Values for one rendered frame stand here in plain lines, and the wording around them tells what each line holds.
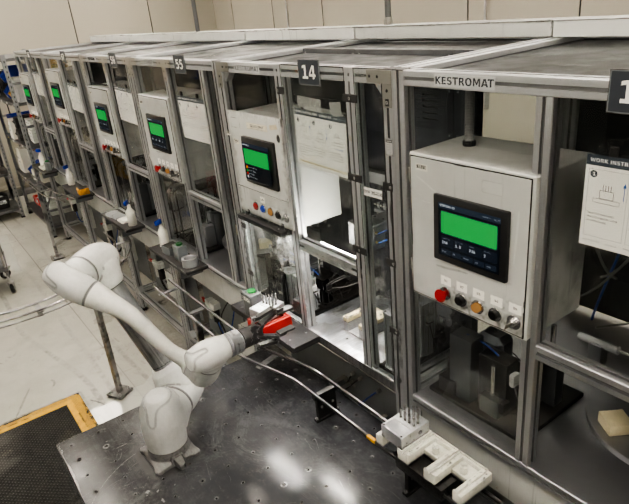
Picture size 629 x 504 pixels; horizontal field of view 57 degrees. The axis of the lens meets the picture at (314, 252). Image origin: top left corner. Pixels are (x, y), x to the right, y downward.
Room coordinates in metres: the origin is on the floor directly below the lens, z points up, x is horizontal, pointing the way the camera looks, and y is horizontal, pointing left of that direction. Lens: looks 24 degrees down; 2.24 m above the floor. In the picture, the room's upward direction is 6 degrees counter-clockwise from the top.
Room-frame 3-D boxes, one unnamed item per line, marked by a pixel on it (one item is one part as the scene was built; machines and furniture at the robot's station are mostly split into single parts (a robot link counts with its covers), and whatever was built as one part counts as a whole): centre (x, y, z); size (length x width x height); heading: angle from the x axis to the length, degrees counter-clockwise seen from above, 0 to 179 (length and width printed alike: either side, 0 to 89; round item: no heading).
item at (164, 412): (1.78, 0.63, 0.85); 0.18 x 0.16 x 0.22; 167
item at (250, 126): (2.46, 0.10, 1.60); 0.42 x 0.29 x 0.46; 34
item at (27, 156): (6.96, 3.12, 1.00); 1.30 x 0.51 x 2.00; 34
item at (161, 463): (1.76, 0.62, 0.71); 0.22 x 0.18 x 0.06; 34
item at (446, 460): (1.42, -0.31, 0.84); 0.36 x 0.14 x 0.10; 34
